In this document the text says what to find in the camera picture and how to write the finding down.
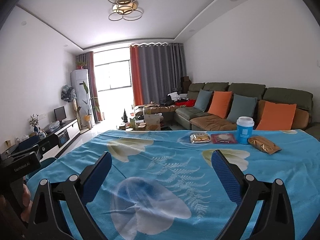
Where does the teal plastic trash bin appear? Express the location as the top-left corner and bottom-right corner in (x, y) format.
(25, 157), (57, 181)

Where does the left hand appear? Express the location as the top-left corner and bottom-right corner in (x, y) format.
(1, 184), (33, 223)

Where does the white black tv cabinet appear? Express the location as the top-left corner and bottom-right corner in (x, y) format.
(4, 119), (80, 161)

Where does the small black monitor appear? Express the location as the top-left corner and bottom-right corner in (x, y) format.
(54, 106), (67, 125)

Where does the tall green potted plant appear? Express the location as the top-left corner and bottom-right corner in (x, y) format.
(83, 82), (94, 129)

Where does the white standing air conditioner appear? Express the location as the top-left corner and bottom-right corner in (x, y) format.
(71, 69), (88, 127)

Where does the gold wrapper near cup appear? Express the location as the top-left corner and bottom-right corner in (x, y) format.
(248, 136), (281, 154)

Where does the left window curtain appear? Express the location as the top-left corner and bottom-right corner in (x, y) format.
(76, 51), (103, 123)

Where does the cluttered coffee table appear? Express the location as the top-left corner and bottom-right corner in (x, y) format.
(116, 111), (175, 131)

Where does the dark red flat packet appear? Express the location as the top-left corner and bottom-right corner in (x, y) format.
(210, 133), (237, 144)

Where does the orange cushion near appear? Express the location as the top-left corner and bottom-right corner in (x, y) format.
(256, 100), (297, 131)

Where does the orange cushion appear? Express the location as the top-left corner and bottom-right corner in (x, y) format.
(256, 100), (297, 131)
(208, 91), (232, 119)

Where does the small snack packet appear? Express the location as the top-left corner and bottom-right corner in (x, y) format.
(189, 133), (210, 144)

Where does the blue floral tablecloth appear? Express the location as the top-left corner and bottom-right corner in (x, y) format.
(27, 130), (319, 239)

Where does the blue grey cushion near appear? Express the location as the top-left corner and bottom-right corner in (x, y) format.
(227, 94), (257, 123)

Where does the blue grey cushion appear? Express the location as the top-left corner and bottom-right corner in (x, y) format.
(227, 94), (257, 123)
(194, 89), (212, 112)

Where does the grey orange curtain right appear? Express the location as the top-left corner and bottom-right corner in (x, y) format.
(130, 43), (187, 106)

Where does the orange cushion far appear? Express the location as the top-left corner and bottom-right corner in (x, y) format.
(208, 91), (232, 119)

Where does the dark green sectional sofa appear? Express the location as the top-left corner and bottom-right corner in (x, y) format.
(174, 82), (319, 139)

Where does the blue grey cushion far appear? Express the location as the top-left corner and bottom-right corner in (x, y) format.
(194, 89), (212, 112)

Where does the ring ceiling lamp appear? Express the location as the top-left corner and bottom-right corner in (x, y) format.
(108, 0), (143, 22)

